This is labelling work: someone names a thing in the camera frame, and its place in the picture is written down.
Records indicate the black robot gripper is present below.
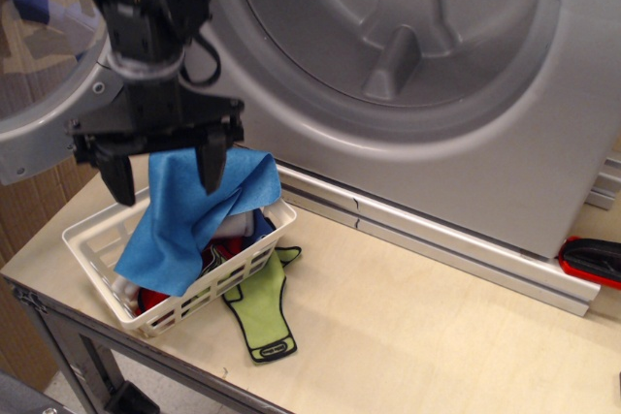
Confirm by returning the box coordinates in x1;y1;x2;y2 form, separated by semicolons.
66;78;244;207

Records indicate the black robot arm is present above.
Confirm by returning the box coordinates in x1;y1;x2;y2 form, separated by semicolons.
67;0;244;206

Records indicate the round washing machine door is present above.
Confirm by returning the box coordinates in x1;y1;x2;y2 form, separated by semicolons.
1;0;121;185

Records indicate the grey toy washing machine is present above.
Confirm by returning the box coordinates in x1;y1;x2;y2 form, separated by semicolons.
202;0;620;256

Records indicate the white grey cloth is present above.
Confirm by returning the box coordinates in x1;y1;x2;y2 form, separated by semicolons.
111;210;254;300

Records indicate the white plastic basket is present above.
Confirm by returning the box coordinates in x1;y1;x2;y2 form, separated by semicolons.
62;188;297;337

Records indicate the red cloth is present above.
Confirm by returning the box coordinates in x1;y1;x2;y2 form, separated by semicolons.
137;237;245;315

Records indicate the small blue cloth in basket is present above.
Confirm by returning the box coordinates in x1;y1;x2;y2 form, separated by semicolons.
242;208;276;249

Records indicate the green cloth with black trim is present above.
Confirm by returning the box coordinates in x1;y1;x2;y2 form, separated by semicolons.
223;246;302;365

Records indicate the red and black tool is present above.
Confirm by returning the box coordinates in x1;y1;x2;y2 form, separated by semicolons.
558;237;620;290

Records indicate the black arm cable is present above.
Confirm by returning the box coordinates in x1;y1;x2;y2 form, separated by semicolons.
180;33;223;88

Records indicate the grey metal table frame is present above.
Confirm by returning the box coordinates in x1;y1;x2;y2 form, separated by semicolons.
1;272;286;413

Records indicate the aluminium profile rail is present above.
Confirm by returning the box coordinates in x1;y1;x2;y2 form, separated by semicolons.
271;139;601;316

